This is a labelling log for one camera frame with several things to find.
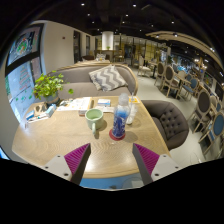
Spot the white round column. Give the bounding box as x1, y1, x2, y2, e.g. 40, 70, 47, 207
101, 30, 115, 51

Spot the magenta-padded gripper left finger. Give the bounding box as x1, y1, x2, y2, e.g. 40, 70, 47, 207
41, 142, 92, 186

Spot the small wooden stand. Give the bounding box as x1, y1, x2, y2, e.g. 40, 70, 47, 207
33, 103, 48, 117

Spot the small blue white box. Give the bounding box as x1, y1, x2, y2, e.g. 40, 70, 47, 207
97, 98, 112, 107

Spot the teal white tissue box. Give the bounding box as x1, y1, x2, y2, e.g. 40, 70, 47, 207
45, 103, 58, 118

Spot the small blue pack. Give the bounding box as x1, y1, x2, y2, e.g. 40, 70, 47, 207
25, 110, 36, 121

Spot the white printed menu booklet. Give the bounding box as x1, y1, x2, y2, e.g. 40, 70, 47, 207
56, 96, 93, 117

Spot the clear glass with straw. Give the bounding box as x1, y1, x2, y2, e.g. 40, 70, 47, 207
125, 93, 139, 126

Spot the green potted plant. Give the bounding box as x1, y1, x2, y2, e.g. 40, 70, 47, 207
32, 70, 75, 105

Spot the dark grey tufted chair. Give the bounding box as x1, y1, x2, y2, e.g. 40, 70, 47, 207
141, 99, 190, 151

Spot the group of dining chairs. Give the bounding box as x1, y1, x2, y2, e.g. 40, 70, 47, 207
136, 54, 224, 158

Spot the grey curved sofa bench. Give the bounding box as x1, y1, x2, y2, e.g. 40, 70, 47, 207
49, 63, 139, 101

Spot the group of ceiling spotlights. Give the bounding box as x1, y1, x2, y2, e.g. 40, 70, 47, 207
79, 2, 214, 51

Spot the pale green mug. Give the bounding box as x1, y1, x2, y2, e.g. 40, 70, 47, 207
84, 108, 104, 135

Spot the blue upholstered seat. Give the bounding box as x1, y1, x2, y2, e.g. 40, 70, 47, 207
79, 173, 144, 190

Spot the yellow card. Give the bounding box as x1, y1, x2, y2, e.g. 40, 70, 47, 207
128, 95, 140, 104

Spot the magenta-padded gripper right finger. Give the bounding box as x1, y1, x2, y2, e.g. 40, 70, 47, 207
132, 143, 184, 186

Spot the grey white chevron cushion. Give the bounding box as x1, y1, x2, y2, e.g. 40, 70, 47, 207
88, 64, 128, 92

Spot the window with festive stickers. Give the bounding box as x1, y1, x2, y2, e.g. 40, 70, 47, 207
3, 23, 45, 124

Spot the clear blue-labelled water bottle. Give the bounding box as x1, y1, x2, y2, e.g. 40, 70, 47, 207
111, 92, 132, 139

